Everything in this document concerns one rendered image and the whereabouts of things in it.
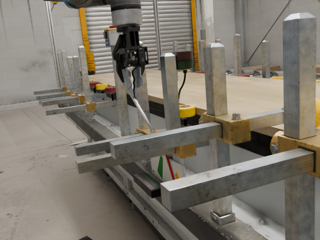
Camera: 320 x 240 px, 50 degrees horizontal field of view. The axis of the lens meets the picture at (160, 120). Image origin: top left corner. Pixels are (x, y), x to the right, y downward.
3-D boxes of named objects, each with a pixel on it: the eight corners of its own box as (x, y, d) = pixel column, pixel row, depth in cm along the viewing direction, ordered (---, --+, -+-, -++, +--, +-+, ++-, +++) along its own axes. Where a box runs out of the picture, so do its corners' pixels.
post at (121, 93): (124, 150, 152) (112, 45, 142) (120, 147, 156) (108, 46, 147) (133, 148, 153) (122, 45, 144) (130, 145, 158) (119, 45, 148)
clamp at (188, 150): (181, 159, 97) (179, 142, 96) (161, 147, 109) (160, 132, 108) (198, 155, 99) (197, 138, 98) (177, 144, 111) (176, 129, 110)
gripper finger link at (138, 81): (139, 98, 105) (135, 67, 103) (133, 96, 110) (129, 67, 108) (148, 96, 106) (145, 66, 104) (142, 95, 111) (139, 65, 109)
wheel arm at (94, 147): (77, 159, 114) (75, 146, 113) (75, 156, 117) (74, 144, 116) (193, 135, 130) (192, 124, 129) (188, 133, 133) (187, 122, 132)
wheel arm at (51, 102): (42, 107, 227) (41, 101, 226) (42, 106, 230) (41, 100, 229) (106, 98, 243) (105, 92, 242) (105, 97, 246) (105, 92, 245)
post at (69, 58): (76, 119, 266) (67, 56, 255) (75, 118, 269) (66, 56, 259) (80, 118, 267) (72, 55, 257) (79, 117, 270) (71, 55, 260)
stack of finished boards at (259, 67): (280, 71, 943) (280, 65, 939) (211, 83, 826) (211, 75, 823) (259, 71, 1008) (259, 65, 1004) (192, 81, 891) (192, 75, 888)
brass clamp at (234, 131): (229, 145, 72) (228, 122, 71) (197, 133, 84) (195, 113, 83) (253, 140, 74) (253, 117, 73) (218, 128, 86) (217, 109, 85)
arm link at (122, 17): (107, 13, 105) (137, 12, 108) (109, 30, 106) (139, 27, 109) (115, 9, 97) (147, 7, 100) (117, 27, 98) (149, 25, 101)
